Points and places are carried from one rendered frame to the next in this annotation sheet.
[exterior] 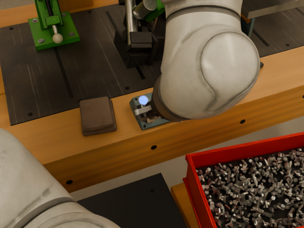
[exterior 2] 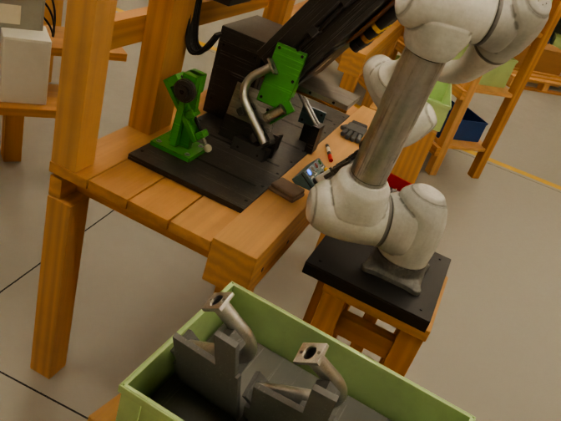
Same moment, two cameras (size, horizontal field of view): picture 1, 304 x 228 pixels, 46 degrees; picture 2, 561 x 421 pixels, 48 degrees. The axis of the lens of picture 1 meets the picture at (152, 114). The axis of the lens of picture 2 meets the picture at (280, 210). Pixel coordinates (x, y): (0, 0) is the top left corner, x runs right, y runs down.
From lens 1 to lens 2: 1.68 m
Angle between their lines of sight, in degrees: 45
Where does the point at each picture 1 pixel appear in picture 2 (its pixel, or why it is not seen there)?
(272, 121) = not seen: hidden behind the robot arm
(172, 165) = (198, 294)
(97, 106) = (285, 183)
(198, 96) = (426, 128)
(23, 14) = (123, 139)
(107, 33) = (217, 142)
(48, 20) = (203, 134)
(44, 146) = (280, 214)
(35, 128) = (260, 206)
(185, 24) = not seen: hidden behind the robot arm
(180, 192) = not seen: hidden behind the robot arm
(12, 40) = (158, 159)
